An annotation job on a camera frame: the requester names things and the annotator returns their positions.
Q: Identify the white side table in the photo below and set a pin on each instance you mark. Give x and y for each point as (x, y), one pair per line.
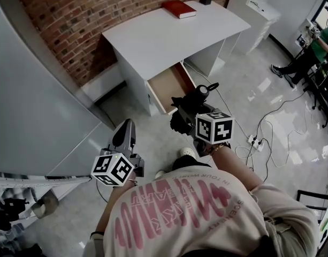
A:
(327, 237)

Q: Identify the black office chair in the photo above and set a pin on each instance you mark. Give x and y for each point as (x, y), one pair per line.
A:
(324, 103)

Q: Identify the white power strip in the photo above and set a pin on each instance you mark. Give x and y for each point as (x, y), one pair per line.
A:
(256, 143)

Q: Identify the person's cream printed t-shirt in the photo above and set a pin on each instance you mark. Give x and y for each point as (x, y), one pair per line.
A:
(220, 223)

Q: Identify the green block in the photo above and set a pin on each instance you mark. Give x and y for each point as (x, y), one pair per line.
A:
(324, 225)

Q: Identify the person's black trousers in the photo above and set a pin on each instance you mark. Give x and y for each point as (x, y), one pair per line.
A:
(185, 163)

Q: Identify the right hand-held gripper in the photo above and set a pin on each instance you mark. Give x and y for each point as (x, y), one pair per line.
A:
(214, 128)

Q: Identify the white drawer with brown inside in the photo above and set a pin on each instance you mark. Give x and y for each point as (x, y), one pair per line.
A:
(166, 84)

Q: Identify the red hardcover book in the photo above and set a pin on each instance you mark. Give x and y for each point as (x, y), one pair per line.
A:
(178, 8)

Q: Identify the white desk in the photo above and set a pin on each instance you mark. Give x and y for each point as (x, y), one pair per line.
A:
(166, 36)

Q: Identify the white metal shelf rack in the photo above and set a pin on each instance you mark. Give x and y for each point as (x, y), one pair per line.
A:
(32, 182)

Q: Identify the white bookcase cabinet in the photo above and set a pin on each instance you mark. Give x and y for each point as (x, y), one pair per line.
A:
(238, 23)

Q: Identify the person's left forearm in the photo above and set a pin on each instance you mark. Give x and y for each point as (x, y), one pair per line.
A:
(110, 210)

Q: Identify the clear plastic bag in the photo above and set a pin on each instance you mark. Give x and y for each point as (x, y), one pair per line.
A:
(46, 206)

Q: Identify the person's right forearm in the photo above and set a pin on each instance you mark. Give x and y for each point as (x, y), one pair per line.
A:
(233, 167)

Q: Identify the black object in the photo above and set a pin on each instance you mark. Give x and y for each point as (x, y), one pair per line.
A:
(201, 94)

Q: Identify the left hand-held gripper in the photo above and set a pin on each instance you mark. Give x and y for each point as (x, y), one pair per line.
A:
(113, 169)

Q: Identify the black metal table frame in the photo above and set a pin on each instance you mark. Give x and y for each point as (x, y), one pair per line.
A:
(313, 195)

